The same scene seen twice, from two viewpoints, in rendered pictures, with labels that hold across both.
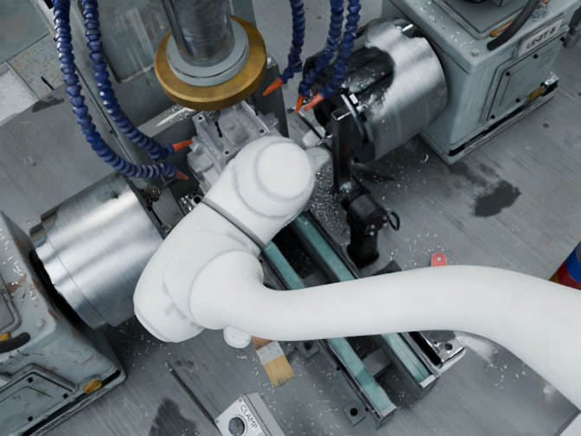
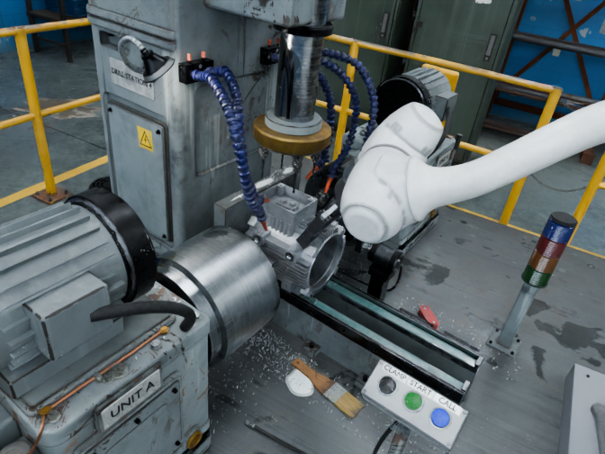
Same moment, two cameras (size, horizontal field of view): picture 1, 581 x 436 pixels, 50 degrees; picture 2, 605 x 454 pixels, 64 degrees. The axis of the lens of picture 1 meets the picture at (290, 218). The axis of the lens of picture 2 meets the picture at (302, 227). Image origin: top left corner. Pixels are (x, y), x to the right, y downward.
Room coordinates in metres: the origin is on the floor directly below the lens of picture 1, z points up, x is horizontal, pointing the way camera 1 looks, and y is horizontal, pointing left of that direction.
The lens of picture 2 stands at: (-0.20, 0.61, 1.74)
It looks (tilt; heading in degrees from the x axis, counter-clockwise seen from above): 33 degrees down; 327
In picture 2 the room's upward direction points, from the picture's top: 8 degrees clockwise
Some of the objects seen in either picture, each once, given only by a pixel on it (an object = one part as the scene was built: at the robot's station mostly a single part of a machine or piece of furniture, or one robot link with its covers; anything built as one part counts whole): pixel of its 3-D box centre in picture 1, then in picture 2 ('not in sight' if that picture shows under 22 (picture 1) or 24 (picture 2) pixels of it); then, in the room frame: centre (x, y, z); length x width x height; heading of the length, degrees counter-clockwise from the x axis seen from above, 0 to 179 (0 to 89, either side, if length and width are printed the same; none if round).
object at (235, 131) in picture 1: (233, 135); (285, 209); (0.69, 0.08, 1.11); 0.12 x 0.11 x 0.07; 25
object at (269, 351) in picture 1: (263, 340); (325, 385); (0.37, 0.10, 0.80); 0.21 x 0.05 x 0.01; 18
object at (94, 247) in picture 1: (90, 264); (190, 307); (0.51, 0.38, 1.04); 0.37 x 0.25 x 0.25; 114
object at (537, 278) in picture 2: not in sight; (537, 273); (0.29, -0.43, 1.05); 0.06 x 0.06 x 0.04
